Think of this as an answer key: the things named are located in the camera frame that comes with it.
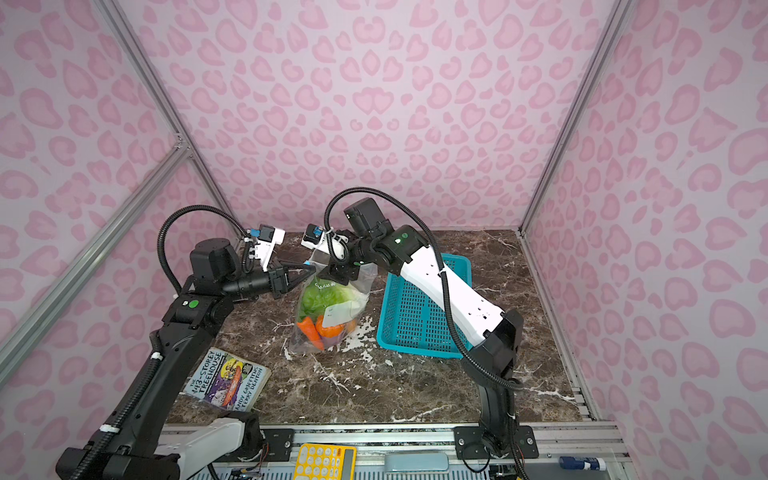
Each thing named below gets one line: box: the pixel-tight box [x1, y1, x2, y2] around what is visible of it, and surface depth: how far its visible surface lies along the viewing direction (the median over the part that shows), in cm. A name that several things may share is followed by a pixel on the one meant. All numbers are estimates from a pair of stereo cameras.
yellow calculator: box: [294, 443, 357, 480], surface depth 71 cm
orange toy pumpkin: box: [315, 315, 349, 337], surface depth 81 cm
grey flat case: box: [384, 453, 450, 474], surface depth 72 cm
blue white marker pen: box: [558, 456, 607, 471], surface depth 70 cm
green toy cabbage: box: [299, 276, 358, 318], surface depth 75 cm
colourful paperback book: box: [182, 347, 272, 412], surface depth 82 cm
